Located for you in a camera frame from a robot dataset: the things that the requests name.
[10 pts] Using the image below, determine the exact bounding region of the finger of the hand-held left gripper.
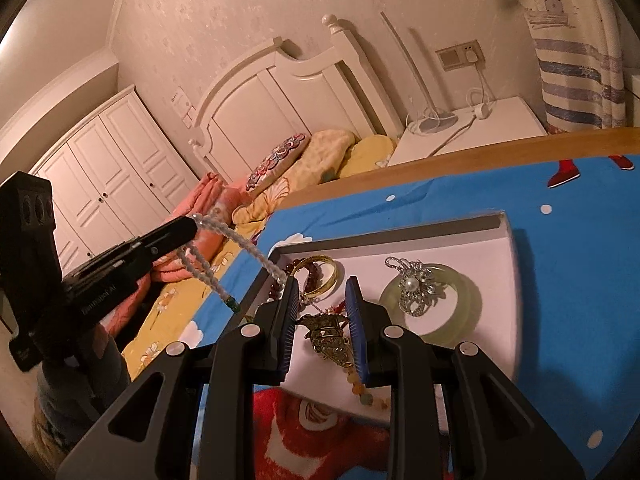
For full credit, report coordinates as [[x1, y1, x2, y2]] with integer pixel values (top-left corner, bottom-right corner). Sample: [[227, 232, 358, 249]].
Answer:
[[134, 216, 199, 266]]

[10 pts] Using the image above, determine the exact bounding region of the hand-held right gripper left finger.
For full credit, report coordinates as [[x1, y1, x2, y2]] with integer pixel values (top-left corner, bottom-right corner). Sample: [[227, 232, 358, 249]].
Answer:
[[55, 276, 302, 480]]

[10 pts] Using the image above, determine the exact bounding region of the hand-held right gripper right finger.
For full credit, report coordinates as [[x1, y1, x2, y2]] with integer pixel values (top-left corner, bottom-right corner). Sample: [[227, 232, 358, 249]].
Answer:
[[345, 276, 587, 480]]

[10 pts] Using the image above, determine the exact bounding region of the gold pendant bead necklace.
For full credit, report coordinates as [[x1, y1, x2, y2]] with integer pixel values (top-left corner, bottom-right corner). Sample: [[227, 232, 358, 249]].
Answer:
[[299, 310, 393, 409]]

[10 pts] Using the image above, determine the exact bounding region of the gold bangle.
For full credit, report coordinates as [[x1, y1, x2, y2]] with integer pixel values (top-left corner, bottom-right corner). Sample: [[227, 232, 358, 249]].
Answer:
[[289, 255, 346, 298]]

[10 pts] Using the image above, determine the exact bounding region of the grey jewelry box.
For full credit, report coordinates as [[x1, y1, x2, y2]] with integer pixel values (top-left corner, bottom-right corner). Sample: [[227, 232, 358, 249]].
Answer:
[[242, 211, 518, 428]]

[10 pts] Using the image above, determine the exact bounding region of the silver pearl brooch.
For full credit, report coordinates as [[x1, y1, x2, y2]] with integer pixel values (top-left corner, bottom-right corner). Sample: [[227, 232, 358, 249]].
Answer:
[[384, 256, 447, 317]]

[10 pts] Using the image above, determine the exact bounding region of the white pearl necklace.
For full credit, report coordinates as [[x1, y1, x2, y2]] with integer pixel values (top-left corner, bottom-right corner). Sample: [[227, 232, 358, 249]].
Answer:
[[180, 212, 288, 313]]

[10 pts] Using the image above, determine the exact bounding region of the person's left forearm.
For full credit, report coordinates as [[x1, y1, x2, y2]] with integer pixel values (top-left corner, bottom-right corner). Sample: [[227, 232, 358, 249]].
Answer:
[[31, 400, 108, 466]]

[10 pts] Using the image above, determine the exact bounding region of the person's left hand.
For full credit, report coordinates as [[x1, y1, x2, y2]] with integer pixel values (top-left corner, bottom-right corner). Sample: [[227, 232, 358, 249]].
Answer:
[[36, 322, 132, 428]]

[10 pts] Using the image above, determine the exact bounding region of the pink folded quilt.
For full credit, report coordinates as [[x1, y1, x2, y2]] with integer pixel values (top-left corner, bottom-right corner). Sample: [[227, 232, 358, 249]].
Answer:
[[102, 172, 266, 336]]

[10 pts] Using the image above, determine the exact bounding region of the white wardrobe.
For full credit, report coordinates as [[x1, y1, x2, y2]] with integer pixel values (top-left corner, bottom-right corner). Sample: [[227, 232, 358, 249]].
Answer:
[[27, 85, 201, 271]]

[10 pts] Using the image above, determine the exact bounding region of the pale green jade bangle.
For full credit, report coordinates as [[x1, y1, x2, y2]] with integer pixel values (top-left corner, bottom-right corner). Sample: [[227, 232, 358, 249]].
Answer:
[[378, 262, 483, 347]]

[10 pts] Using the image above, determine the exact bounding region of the embroidered pillow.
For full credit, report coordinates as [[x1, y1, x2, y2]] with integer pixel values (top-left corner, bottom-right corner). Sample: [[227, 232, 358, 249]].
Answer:
[[245, 132, 311, 193]]

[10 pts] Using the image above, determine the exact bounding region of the yellow pillow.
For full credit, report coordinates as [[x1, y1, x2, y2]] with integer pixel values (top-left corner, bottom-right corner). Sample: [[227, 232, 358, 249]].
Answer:
[[340, 134, 397, 179]]

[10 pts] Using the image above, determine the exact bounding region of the white bed headboard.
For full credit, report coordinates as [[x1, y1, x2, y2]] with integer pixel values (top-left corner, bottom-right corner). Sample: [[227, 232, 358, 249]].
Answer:
[[187, 14, 401, 186]]

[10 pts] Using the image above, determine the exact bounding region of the white desk lamp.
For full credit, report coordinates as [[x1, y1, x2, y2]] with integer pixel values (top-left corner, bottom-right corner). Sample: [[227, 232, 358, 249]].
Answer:
[[380, 9, 460, 136]]

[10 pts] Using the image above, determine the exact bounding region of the blue cartoon printed blanket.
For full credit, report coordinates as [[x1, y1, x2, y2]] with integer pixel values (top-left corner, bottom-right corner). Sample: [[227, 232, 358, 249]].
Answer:
[[190, 140, 640, 480]]

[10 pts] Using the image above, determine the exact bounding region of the white nightstand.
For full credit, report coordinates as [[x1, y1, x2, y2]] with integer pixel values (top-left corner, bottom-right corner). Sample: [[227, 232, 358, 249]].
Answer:
[[387, 96, 548, 167]]

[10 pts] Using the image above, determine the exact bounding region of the striped curtain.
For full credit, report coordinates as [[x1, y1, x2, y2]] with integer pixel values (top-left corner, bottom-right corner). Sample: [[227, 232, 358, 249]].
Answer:
[[500, 0, 640, 133]]

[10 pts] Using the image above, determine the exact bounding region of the white wall switch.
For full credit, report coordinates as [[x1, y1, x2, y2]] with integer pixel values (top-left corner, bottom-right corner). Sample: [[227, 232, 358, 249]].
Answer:
[[170, 87, 196, 128]]

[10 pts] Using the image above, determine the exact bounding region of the wooden bed frame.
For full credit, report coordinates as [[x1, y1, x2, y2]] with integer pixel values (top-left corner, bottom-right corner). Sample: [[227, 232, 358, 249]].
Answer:
[[277, 127, 640, 211]]

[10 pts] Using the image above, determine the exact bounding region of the white charger cable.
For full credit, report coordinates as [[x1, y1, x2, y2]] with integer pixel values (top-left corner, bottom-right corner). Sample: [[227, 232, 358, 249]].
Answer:
[[440, 47, 498, 146]]

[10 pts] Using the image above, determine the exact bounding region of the wall socket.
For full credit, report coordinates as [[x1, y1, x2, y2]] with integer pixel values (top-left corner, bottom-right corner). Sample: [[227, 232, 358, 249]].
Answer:
[[435, 40, 485, 72]]

